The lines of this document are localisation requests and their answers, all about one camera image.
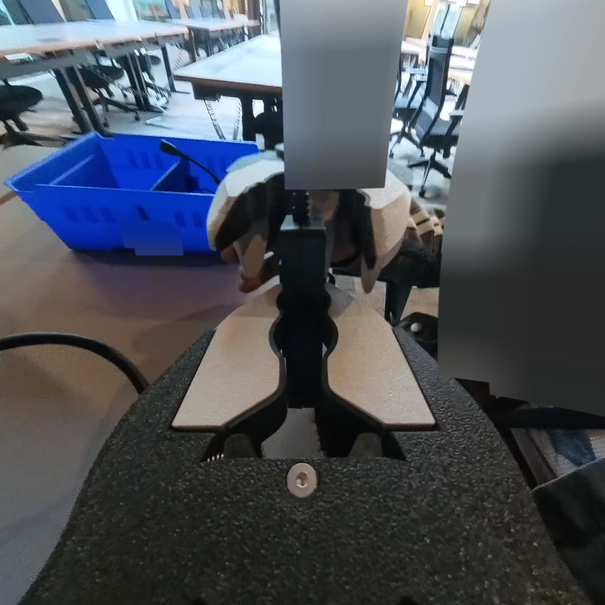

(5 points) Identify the black strap with snap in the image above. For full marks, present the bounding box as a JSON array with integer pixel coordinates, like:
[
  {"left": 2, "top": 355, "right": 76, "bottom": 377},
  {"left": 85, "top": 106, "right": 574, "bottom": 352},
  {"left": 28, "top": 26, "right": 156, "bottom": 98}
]
[{"left": 394, "top": 313, "right": 439, "bottom": 347}]

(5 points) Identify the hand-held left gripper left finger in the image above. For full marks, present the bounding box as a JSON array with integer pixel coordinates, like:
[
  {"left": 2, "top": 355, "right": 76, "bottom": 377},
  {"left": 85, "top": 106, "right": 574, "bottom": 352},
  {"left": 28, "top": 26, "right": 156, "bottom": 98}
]
[{"left": 171, "top": 288, "right": 288, "bottom": 455}]

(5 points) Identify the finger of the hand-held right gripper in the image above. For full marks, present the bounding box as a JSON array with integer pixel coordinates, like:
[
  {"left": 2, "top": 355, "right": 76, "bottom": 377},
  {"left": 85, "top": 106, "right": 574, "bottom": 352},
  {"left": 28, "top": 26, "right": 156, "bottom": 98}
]
[
  {"left": 330, "top": 186, "right": 412, "bottom": 295},
  {"left": 207, "top": 155, "right": 287, "bottom": 279}
]

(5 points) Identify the person's right hand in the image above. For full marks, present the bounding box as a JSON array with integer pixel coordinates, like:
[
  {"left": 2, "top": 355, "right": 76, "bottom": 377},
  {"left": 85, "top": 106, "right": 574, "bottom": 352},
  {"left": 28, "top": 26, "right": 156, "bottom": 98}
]
[{"left": 222, "top": 245, "right": 285, "bottom": 294}]

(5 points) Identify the blue plastic bin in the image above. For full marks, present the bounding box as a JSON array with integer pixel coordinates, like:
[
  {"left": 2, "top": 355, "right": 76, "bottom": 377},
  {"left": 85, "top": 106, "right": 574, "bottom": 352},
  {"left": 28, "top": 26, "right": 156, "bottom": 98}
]
[{"left": 4, "top": 131, "right": 262, "bottom": 256}]

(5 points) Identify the person's leg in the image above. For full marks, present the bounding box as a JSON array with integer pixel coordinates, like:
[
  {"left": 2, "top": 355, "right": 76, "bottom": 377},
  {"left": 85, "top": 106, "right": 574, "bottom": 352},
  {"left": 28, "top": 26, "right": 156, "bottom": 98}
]
[{"left": 512, "top": 402, "right": 605, "bottom": 597}]

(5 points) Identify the black office chair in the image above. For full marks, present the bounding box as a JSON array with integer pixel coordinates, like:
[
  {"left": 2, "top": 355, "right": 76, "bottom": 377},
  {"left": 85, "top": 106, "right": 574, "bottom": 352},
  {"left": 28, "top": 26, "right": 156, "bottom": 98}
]
[
  {"left": 0, "top": 84, "right": 44, "bottom": 145},
  {"left": 391, "top": 34, "right": 463, "bottom": 198}
]

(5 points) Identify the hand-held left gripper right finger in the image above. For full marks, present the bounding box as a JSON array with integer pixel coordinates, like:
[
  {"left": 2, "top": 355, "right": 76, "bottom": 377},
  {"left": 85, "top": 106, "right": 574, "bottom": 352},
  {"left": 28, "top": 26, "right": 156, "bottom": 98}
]
[{"left": 322, "top": 286, "right": 437, "bottom": 455}]

